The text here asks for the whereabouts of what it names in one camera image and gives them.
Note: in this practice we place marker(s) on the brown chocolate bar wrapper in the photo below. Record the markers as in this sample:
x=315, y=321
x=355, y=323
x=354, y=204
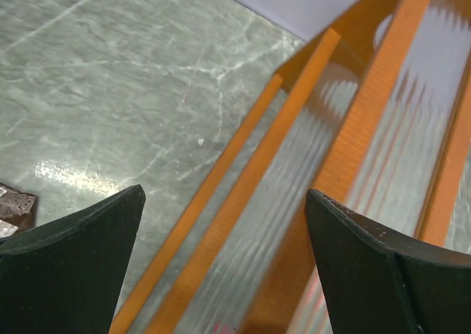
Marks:
x=18, y=211

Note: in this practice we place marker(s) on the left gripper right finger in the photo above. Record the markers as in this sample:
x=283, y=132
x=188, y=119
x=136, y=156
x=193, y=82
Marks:
x=378, y=280

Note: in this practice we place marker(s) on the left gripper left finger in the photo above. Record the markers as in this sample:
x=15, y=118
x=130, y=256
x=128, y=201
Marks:
x=66, y=276

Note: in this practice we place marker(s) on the orange wooden tiered shelf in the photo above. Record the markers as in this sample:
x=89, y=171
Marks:
x=375, y=112

